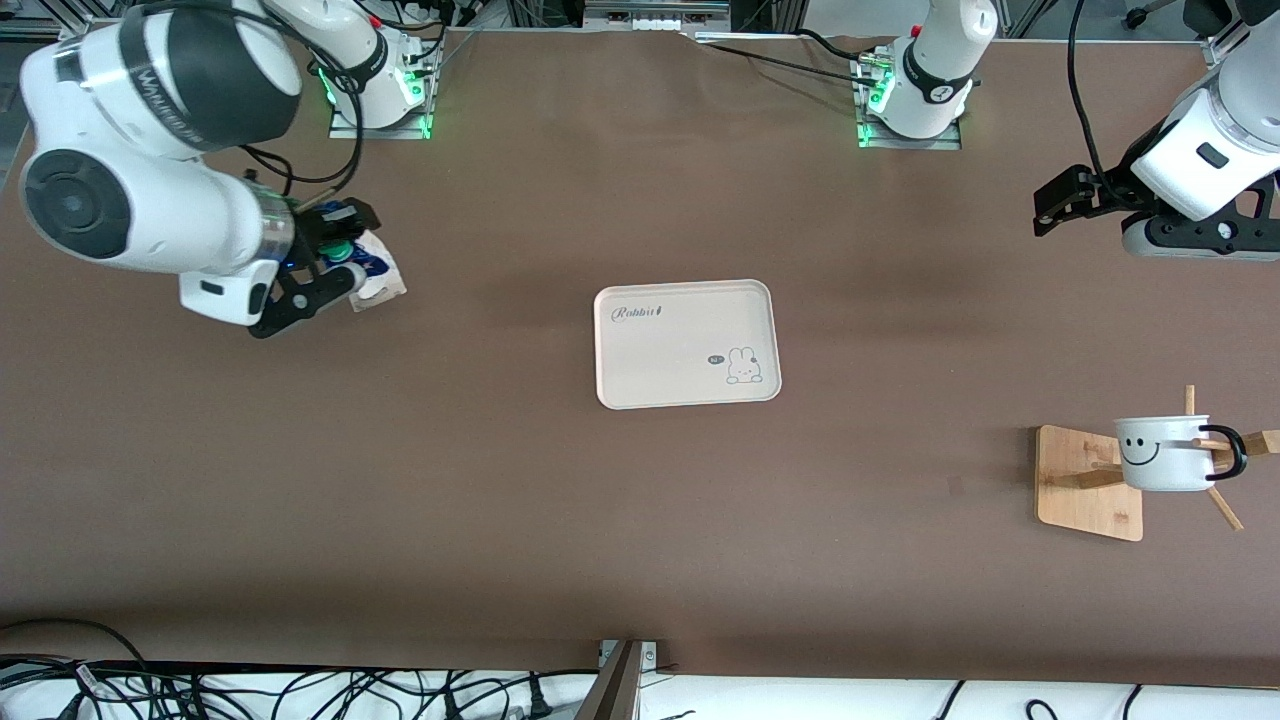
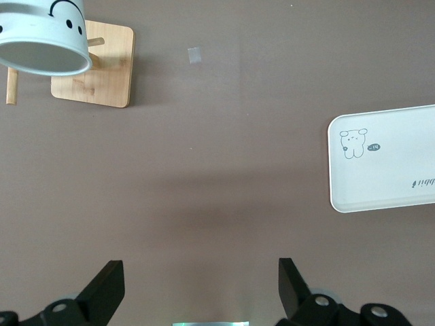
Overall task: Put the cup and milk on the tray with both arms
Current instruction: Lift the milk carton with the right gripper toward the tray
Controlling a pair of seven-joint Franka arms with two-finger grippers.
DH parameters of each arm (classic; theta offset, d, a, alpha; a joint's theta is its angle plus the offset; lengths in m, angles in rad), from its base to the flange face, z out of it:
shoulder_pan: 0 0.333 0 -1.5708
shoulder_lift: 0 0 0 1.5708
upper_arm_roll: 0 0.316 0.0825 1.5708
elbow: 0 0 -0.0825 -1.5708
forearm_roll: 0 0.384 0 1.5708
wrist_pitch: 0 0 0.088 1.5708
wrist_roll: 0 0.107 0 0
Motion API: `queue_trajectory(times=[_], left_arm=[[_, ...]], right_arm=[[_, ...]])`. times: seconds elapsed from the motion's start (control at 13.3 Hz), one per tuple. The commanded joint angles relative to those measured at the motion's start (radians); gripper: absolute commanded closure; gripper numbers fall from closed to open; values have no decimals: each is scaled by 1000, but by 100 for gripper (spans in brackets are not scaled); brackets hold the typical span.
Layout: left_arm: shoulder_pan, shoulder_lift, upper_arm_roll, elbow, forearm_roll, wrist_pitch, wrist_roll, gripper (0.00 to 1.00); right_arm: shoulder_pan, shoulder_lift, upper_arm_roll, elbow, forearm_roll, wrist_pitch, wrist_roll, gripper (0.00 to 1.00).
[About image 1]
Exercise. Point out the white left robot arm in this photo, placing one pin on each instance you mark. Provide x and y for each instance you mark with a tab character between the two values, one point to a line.
950	40

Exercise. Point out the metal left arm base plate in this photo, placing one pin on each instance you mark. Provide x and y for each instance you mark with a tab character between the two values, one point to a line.
910	144

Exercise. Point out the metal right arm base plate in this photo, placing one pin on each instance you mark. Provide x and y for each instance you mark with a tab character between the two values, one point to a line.
380	133

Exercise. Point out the aluminium frame profile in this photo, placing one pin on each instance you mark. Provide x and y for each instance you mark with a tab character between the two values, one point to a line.
40	30
1225	45

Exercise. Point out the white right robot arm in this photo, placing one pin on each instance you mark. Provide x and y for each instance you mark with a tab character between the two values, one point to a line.
150	220

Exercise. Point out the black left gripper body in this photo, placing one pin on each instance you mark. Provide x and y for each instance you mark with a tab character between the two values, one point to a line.
1118	184

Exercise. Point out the aluminium post with bracket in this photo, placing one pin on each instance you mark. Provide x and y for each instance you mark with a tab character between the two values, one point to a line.
615	690

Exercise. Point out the cream tray with rabbit print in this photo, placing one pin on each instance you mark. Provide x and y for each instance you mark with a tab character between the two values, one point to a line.
670	350

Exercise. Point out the blue milk carton green cap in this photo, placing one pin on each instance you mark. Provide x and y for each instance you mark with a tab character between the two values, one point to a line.
382	285

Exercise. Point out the wooden mug stand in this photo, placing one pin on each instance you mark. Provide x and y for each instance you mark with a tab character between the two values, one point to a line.
1085	500

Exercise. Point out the black chair caster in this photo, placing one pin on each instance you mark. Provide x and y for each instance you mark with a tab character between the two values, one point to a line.
1133	18

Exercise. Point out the white smiley face mug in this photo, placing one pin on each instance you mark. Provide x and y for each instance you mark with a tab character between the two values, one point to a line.
1165	465

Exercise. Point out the grey power strip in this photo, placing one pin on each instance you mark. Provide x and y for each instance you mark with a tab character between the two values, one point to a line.
655	18

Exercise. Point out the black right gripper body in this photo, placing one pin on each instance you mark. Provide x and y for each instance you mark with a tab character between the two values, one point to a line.
312	229

